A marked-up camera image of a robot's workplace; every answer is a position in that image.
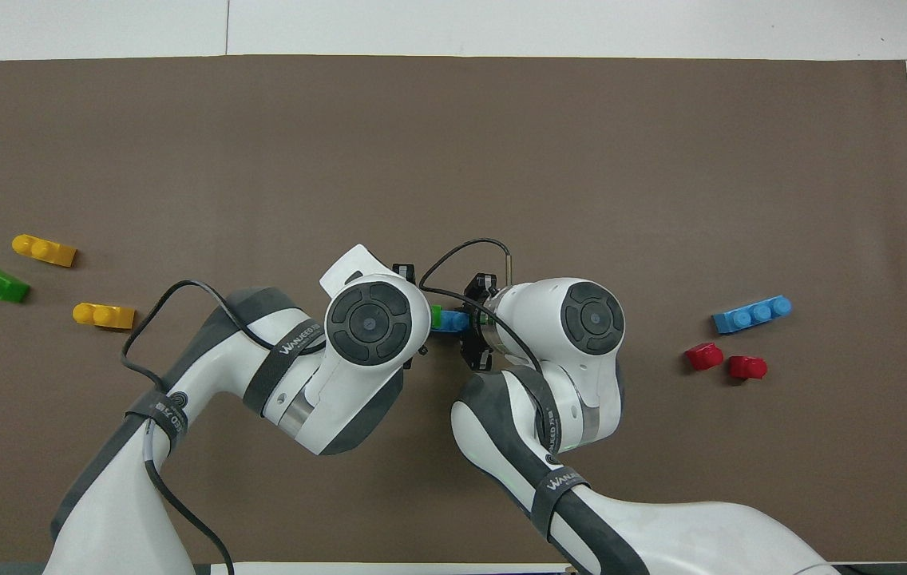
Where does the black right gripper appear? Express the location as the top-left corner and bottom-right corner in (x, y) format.
(457, 272), (499, 373)

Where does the brown table mat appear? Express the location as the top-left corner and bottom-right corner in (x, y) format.
(0, 54), (907, 565)

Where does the small red toy brick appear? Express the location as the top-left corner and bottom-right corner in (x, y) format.
(684, 341), (725, 372)
(728, 355), (769, 381)

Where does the yellow two-stud toy brick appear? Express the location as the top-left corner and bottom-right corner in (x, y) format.
(11, 233), (78, 268)
(72, 301), (137, 331)

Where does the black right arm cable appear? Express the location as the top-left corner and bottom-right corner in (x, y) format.
(418, 237), (550, 376)

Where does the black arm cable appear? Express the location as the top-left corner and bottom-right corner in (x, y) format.
(119, 279), (283, 575)
(418, 237), (550, 376)

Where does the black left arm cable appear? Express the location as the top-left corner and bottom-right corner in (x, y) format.
(119, 279), (283, 575)

